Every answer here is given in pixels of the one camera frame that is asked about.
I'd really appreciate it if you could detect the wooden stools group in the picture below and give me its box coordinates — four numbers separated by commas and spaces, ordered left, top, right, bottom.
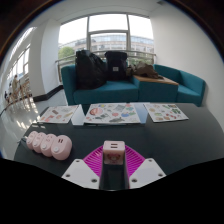
18, 78, 33, 101

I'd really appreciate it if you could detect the sticker sheet with round items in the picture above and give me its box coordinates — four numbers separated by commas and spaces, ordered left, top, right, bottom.
83, 102, 141, 125

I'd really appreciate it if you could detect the black backpack with label patch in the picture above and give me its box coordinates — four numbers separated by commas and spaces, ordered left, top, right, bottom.
104, 50, 129, 82

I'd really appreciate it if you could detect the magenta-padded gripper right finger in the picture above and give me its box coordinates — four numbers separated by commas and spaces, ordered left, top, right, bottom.
113, 145, 167, 191

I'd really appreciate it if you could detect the pink charger block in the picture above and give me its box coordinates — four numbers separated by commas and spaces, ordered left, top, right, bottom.
102, 140, 127, 166

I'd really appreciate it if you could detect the teal armchair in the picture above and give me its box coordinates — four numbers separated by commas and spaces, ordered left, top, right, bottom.
153, 64, 206, 108

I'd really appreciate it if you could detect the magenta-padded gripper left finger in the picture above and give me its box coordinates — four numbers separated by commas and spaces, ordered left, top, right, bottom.
61, 145, 115, 191

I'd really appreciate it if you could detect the pink power strip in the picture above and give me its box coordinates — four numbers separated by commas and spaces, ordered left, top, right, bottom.
25, 130, 73, 161

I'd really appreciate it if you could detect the sticker sheet with green items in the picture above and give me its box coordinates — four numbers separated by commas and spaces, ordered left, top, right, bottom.
143, 102, 189, 123

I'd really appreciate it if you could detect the metal window railing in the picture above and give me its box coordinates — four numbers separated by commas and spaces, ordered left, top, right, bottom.
54, 49, 157, 83

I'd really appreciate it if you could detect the large black backpack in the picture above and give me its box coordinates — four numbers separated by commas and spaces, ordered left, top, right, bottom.
74, 49, 108, 90

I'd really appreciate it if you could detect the teal sofa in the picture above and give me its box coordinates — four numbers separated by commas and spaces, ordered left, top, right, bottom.
60, 63, 140, 106

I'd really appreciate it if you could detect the wood-topped teal side table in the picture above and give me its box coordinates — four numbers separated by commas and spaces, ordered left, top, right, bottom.
133, 74, 179, 103

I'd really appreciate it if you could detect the sticker sheet with brown items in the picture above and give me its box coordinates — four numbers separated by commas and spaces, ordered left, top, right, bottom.
37, 104, 80, 124

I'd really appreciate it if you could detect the brown jacket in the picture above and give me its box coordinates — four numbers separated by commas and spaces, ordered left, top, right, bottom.
126, 62, 164, 80

